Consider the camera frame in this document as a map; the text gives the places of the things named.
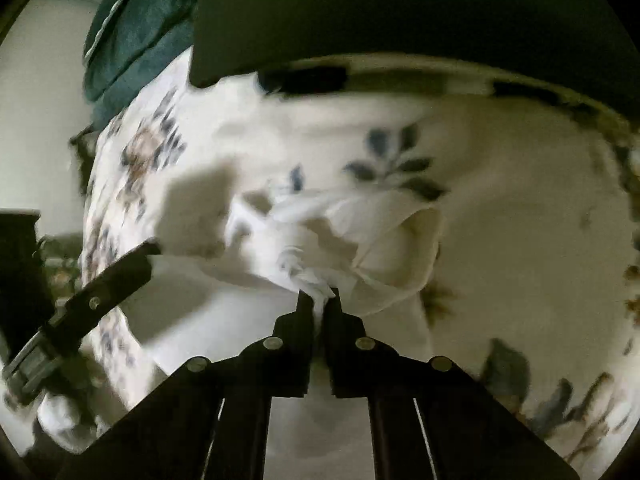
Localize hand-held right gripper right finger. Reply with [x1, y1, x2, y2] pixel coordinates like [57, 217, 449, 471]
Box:
[323, 287, 581, 480]

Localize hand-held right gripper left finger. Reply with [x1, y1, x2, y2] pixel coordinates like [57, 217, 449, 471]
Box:
[56, 291, 316, 480]

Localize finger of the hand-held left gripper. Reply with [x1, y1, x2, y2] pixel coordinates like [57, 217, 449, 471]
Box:
[47, 240, 162, 348]

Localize white small garment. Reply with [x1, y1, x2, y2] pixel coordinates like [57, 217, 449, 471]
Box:
[127, 187, 446, 480]

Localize dark wooden nightstand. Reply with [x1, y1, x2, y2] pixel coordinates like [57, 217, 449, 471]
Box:
[0, 210, 56, 356]

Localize floral printed bedsheet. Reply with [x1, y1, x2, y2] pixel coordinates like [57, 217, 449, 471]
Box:
[2, 47, 640, 480]

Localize teal blanket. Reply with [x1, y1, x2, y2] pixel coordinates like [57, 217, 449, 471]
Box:
[82, 0, 203, 128]

